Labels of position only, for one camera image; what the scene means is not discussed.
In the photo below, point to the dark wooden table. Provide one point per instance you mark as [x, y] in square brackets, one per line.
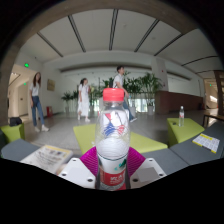
[213, 117]

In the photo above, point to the green exit sign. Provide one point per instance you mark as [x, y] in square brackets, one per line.
[26, 65]

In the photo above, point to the clear red-capped water bottle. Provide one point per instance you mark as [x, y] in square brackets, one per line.
[112, 150]

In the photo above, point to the lime green block seat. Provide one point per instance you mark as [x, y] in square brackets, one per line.
[183, 133]

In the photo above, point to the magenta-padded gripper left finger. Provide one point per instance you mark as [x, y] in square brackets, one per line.
[77, 172]

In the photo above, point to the red fire extinguisher box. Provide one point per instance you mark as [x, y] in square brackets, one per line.
[49, 111]

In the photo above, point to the black bag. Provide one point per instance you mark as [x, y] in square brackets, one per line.
[15, 121]

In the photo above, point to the large lime green low table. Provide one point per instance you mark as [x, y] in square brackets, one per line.
[83, 136]

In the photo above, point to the framed wall picture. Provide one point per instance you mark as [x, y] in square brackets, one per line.
[50, 85]

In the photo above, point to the colourful printed magazine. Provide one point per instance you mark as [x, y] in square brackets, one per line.
[46, 158]

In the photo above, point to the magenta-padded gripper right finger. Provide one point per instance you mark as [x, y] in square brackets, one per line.
[147, 173]

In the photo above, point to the yellow-edged white leaflet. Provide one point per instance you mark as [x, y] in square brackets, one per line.
[206, 142]

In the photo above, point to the group of potted green plants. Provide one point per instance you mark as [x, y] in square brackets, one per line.
[146, 85]

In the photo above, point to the small clear water bottle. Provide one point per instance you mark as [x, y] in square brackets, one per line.
[181, 117]

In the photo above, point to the person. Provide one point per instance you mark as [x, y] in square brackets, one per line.
[118, 80]
[36, 96]
[84, 96]

